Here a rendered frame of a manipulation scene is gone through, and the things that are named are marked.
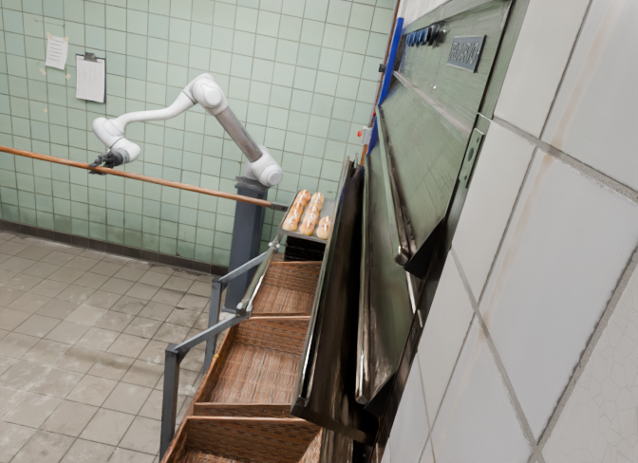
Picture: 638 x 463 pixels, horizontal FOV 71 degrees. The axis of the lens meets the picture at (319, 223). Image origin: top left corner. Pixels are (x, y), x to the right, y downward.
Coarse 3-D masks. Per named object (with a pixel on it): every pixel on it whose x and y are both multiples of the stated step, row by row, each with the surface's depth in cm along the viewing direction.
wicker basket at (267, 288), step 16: (256, 272) 250; (272, 272) 263; (288, 272) 262; (272, 288) 264; (288, 288) 266; (304, 288) 264; (256, 304) 246; (272, 304) 249; (288, 304) 252; (304, 304) 254; (288, 336) 213
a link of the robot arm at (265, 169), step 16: (208, 80) 242; (208, 96) 236; (224, 96) 245; (208, 112) 248; (224, 112) 249; (224, 128) 257; (240, 128) 258; (240, 144) 263; (256, 144) 270; (256, 160) 271; (272, 160) 275; (256, 176) 277; (272, 176) 273
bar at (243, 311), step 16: (272, 256) 177; (240, 272) 191; (224, 288) 195; (256, 288) 152; (240, 304) 142; (208, 320) 200; (224, 320) 144; (240, 320) 142; (208, 336) 145; (176, 352) 148; (208, 352) 207; (176, 368) 151; (176, 384) 155; (176, 400) 159; (160, 432) 162; (160, 448) 165
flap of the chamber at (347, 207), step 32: (352, 192) 191; (352, 224) 157; (352, 256) 133; (352, 288) 116; (352, 320) 103; (320, 352) 88; (352, 352) 92; (320, 384) 80; (352, 384) 84; (320, 416) 74; (352, 416) 77
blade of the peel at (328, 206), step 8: (328, 200) 245; (304, 208) 228; (328, 208) 235; (304, 216) 218; (320, 216) 222; (280, 224) 198; (280, 232) 195; (288, 232) 195; (296, 232) 194; (312, 240) 195; (320, 240) 194
